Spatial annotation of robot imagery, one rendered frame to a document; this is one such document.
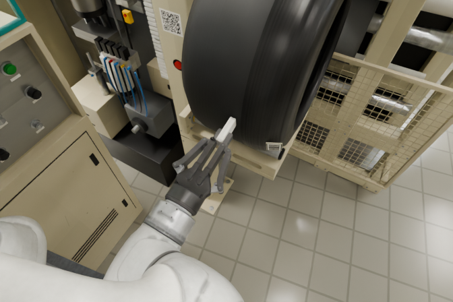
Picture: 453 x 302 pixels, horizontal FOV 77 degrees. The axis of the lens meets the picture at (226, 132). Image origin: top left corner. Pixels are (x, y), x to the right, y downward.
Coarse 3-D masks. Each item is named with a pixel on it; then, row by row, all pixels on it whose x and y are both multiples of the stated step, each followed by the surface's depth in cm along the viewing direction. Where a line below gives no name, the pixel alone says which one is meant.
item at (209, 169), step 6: (222, 144) 64; (216, 150) 63; (222, 150) 63; (216, 156) 62; (210, 162) 62; (216, 162) 63; (204, 168) 61; (210, 168) 61; (204, 174) 60; (210, 174) 62; (198, 180) 59
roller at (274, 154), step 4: (196, 120) 102; (200, 124) 103; (208, 128) 102; (244, 144) 98; (284, 148) 95; (264, 152) 95; (268, 152) 94; (272, 152) 93; (276, 152) 93; (280, 152) 92; (272, 156) 94; (276, 156) 93; (280, 156) 93
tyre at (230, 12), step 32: (224, 0) 58; (256, 0) 56; (288, 0) 54; (320, 0) 54; (192, 32) 62; (224, 32) 58; (256, 32) 56; (288, 32) 54; (320, 32) 56; (192, 64) 64; (224, 64) 60; (256, 64) 57; (288, 64) 56; (320, 64) 98; (192, 96) 70; (224, 96) 64; (256, 96) 60; (288, 96) 60; (256, 128) 66; (288, 128) 70
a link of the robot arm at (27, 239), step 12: (12, 216) 75; (24, 216) 77; (0, 228) 66; (12, 228) 67; (24, 228) 72; (36, 228) 76; (0, 240) 64; (12, 240) 65; (24, 240) 68; (36, 240) 73; (12, 252) 64; (24, 252) 67; (36, 252) 72
